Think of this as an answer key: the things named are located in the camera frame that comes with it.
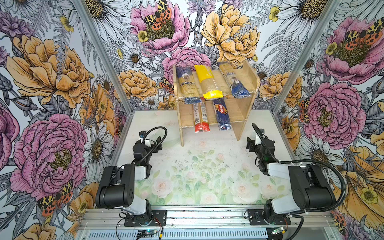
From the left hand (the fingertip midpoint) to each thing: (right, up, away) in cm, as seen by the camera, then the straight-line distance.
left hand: (153, 140), depth 93 cm
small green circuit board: (+4, -40, -22) cm, 46 cm away
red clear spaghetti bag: (+29, +14, -8) cm, 33 cm away
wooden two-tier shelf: (+52, +20, +1) cm, 56 cm away
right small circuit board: (+64, -41, -21) cm, 79 cm away
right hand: (+62, 0, +1) cm, 62 cm away
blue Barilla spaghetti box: (+41, +15, -8) cm, 44 cm away
